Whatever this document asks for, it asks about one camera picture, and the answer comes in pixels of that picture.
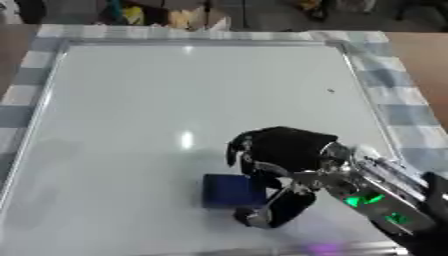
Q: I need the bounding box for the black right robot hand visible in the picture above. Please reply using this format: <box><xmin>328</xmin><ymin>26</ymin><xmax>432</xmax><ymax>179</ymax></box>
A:
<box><xmin>224</xmin><ymin>126</ymin><xmax>342</xmax><ymax>230</ymax></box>

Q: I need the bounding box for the blue whiteboard eraser brush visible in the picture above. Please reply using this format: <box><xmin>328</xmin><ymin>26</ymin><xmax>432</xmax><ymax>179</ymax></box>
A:
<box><xmin>201</xmin><ymin>173</ymin><xmax>272</xmax><ymax>210</ymax></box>

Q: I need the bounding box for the cardboard box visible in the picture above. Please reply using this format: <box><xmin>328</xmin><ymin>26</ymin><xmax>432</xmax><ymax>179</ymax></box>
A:
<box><xmin>166</xmin><ymin>6</ymin><xmax>233</xmax><ymax>32</ymax></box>

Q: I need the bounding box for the whiteboard with silver frame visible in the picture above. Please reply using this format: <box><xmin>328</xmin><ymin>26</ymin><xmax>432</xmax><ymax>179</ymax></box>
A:
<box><xmin>0</xmin><ymin>37</ymin><xmax>417</xmax><ymax>256</ymax></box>

